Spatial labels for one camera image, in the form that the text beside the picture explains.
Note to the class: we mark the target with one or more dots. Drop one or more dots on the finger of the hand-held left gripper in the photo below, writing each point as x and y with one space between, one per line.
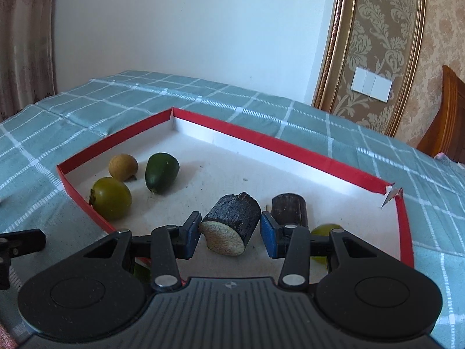
25 241

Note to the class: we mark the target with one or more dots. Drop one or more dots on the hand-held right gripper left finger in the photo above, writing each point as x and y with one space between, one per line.
190 238

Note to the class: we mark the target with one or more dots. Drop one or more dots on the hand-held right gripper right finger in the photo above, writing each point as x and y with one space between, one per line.
269 238

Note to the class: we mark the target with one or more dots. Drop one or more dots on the green lime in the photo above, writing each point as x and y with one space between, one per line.
323 231

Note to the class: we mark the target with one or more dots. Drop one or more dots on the red cardboard box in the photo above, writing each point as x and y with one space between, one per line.
254 174

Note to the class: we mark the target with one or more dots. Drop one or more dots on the yellow-green round fruit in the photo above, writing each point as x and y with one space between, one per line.
110 198

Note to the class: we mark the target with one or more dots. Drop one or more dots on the brown round fruit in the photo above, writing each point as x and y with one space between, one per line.
123 167

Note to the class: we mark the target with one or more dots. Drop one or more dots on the dark green round fruit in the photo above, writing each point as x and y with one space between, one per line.
141 272

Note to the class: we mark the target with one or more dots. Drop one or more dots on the pink fuzzy clothing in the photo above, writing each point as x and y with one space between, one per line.
5 334

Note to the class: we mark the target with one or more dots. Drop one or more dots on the dark green avocado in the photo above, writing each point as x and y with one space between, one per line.
161 172

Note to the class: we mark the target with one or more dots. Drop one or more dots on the pink cloth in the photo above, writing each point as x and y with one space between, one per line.
445 157

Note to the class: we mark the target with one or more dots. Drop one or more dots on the beige patterned curtain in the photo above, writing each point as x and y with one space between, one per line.
25 43

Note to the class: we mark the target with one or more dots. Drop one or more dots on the white wall switch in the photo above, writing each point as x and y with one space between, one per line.
372 83

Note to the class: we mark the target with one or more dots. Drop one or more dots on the gold ornate wall frame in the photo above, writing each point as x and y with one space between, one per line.
381 25

